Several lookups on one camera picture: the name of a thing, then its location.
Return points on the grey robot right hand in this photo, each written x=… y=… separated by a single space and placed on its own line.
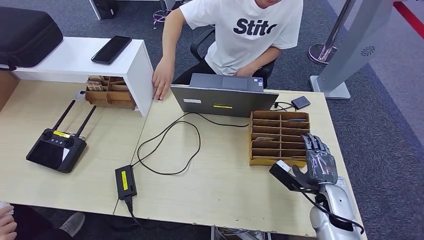
x=319 y=165

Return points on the person's right hand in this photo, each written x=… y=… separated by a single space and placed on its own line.
x=163 y=79

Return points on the person's hand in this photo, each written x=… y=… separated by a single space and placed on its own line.
x=6 y=225

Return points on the person's left hand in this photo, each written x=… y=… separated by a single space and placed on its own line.
x=246 y=71

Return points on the person's left forearm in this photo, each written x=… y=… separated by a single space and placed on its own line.
x=266 y=58

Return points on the person's right forearm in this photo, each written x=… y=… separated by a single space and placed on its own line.
x=170 y=36

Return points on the cardboard slotted card holder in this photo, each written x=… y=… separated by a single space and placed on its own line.
x=275 y=162

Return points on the grey laptop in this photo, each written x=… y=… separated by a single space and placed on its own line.
x=225 y=102

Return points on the black office chair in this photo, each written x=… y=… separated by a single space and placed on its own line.
x=202 y=41

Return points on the open cardboard box organizer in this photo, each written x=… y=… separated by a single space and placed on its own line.
x=110 y=100

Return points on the black smartphone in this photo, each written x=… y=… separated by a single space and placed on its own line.
x=111 y=50

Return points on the black external drive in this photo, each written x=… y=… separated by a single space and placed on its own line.
x=300 y=102

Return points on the chrome stool base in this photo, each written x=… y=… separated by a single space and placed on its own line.
x=160 y=16

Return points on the stack of photo cards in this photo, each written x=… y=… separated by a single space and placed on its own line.
x=95 y=86
x=95 y=78

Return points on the white round puck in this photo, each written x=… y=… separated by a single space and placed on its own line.
x=80 y=95

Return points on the black remote controller with antennas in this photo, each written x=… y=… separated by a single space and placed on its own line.
x=55 y=152

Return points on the black computer tower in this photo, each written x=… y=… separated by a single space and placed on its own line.
x=105 y=8

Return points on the white desk shelf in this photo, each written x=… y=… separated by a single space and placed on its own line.
x=66 y=61

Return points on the black power adapter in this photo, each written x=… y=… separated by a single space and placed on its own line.
x=125 y=182

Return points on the grey kiosk stand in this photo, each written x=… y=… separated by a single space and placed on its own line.
x=357 y=36

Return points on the brown wooden board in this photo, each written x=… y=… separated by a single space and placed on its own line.
x=7 y=88

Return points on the black carrying case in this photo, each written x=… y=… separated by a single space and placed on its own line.
x=23 y=36

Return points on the red barrier belt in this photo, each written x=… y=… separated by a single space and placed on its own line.
x=409 y=15

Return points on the black and white wrist camera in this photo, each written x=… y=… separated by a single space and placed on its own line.
x=283 y=174

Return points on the chrome stanchion post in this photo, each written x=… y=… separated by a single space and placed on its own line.
x=318 y=53

